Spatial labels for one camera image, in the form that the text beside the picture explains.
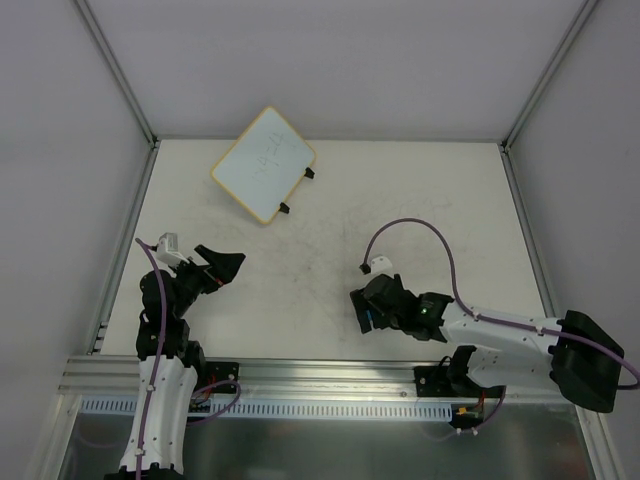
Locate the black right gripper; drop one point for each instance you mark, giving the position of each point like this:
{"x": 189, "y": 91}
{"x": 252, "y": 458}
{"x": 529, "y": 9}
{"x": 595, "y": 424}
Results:
{"x": 373, "y": 310}

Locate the aluminium frame post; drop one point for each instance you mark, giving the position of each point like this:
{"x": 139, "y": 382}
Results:
{"x": 552, "y": 66}
{"x": 107, "y": 53}

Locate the right aluminium frame post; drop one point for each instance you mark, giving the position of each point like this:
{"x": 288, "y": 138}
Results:
{"x": 552, "y": 66}

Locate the yellow framed whiteboard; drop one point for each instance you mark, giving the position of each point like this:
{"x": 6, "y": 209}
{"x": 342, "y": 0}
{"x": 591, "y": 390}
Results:
{"x": 264, "y": 165}

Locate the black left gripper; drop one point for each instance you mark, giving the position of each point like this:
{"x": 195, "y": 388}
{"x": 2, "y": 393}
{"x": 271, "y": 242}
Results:
{"x": 204, "y": 273}

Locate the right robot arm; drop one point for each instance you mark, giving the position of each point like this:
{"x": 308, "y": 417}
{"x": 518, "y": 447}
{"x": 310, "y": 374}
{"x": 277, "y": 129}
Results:
{"x": 571, "y": 355}

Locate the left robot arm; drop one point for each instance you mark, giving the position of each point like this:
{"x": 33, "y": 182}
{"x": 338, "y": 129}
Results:
{"x": 172, "y": 367}

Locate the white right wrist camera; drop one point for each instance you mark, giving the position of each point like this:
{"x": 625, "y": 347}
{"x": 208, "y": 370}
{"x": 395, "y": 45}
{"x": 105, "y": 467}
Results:
{"x": 376, "y": 265}

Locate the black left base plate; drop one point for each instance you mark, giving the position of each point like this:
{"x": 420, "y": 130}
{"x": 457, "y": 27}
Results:
{"x": 217, "y": 371}

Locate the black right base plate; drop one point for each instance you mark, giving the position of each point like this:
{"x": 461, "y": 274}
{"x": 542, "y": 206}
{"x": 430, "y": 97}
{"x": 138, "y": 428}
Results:
{"x": 442, "y": 381}

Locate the aluminium front rail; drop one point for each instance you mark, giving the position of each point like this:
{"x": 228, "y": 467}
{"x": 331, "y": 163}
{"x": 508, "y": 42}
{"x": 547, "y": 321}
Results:
{"x": 260, "y": 378}

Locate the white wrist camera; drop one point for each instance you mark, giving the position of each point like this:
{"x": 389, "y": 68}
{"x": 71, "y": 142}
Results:
{"x": 167, "y": 250}
{"x": 376, "y": 265}

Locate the white slotted cable duct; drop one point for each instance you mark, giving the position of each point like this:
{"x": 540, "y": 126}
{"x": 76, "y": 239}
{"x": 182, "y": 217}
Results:
{"x": 326, "y": 410}

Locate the left aluminium frame post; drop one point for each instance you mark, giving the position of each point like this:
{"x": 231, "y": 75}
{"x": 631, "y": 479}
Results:
{"x": 107, "y": 53}

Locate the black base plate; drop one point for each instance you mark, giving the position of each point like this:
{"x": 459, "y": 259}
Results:
{"x": 442, "y": 381}
{"x": 217, "y": 371}

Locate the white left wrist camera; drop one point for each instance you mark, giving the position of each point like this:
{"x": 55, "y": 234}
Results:
{"x": 167, "y": 250}

